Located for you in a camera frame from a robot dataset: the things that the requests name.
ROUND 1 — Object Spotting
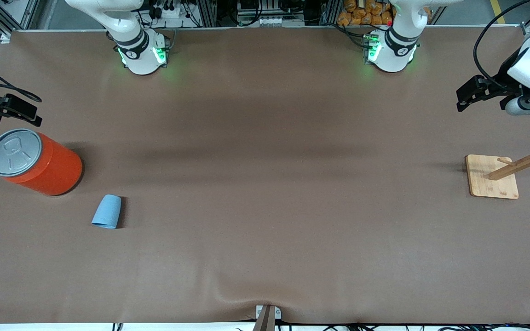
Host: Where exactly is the orange can with grey lid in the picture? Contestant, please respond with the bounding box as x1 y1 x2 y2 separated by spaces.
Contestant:
0 128 83 197

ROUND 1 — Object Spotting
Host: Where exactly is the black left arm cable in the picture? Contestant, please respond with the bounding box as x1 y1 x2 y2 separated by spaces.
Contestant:
473 0 530 86

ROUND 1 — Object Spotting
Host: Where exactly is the light blue plastic cup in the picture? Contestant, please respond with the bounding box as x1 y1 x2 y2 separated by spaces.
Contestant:
92 194 122 229

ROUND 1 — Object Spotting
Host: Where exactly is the grey metal camera bracket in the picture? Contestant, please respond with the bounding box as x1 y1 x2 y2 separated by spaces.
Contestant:
252 304 282 331

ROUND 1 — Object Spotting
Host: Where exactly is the brown table mat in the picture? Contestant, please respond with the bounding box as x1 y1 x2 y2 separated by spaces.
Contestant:
0 25 530 325

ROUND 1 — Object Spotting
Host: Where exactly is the wooden cup rack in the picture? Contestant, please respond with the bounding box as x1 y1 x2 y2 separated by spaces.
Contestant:
465 123 530 200

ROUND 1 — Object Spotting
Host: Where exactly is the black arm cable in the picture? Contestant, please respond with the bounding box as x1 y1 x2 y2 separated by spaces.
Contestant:
473 0 530 86
0 55 43 103

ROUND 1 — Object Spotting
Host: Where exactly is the white power strip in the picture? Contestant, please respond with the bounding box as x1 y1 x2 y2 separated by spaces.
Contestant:
160 4 182 20

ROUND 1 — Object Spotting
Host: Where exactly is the bag of orange items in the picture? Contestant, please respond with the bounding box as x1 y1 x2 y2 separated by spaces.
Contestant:
337 0 431 27

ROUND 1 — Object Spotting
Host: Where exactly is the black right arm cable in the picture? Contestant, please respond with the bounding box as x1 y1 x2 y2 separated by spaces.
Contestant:
0 55 43 103

